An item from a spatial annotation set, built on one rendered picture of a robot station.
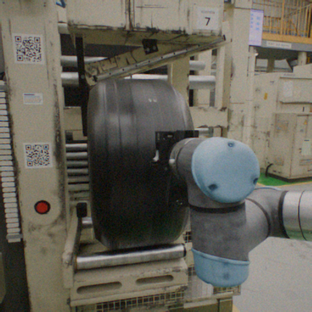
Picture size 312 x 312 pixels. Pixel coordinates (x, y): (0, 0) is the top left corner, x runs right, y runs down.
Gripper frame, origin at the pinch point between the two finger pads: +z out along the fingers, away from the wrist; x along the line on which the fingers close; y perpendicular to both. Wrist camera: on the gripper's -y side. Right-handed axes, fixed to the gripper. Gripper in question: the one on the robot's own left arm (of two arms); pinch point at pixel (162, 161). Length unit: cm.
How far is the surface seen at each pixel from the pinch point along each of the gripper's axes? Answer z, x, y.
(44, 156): 19.9, 30.7, 0.6
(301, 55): 627, -565, 229
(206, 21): 41, -28, 51
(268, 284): 114, -111, -110
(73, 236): 24.5, 23.9, -25.6
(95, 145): 4.7, 15.8, 4.0
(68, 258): 11.9, 24.1, -27.3
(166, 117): 4.5, -2.2, 10.8
